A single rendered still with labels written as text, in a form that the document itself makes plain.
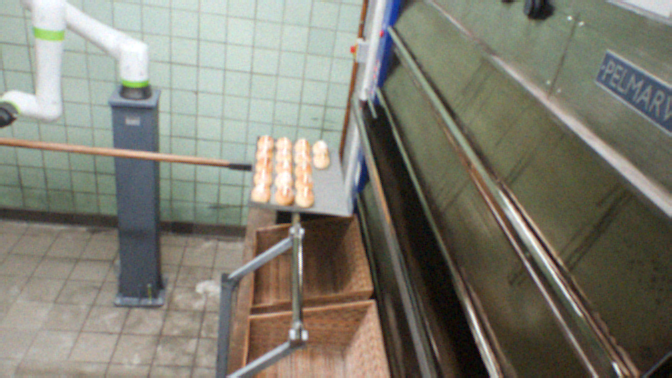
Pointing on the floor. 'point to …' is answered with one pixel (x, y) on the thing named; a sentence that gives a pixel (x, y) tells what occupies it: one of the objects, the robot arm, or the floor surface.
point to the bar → (292, 307)
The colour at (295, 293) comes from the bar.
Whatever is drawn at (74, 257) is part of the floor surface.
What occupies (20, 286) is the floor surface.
